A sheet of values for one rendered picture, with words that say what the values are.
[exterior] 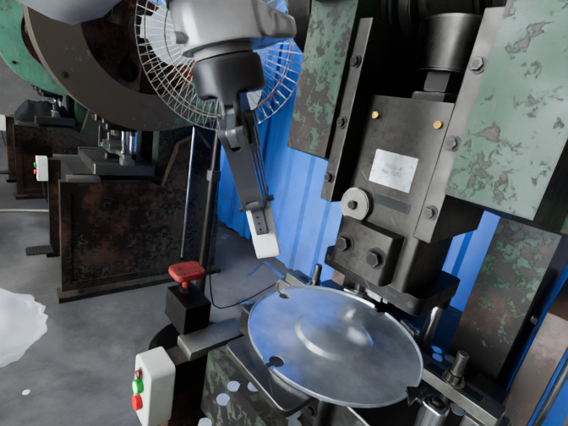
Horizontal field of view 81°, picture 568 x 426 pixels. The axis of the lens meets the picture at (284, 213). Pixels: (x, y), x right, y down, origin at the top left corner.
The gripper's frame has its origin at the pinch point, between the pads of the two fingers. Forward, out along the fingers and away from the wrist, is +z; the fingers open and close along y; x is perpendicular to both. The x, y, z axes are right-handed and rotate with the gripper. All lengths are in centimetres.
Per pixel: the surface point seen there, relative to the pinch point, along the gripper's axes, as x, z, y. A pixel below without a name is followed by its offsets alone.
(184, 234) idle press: -74, 52, -146
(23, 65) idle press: -187, -72, -224
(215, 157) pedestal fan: -27, 2, -88
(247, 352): -6.2, 18.4, 0.4
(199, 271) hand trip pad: -19.9, 16.6, -24.0
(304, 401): 1.6, 21.0, 7.2
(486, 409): 27.2, 33.7, 1.2
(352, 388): 7.9, 23.4, 4.1
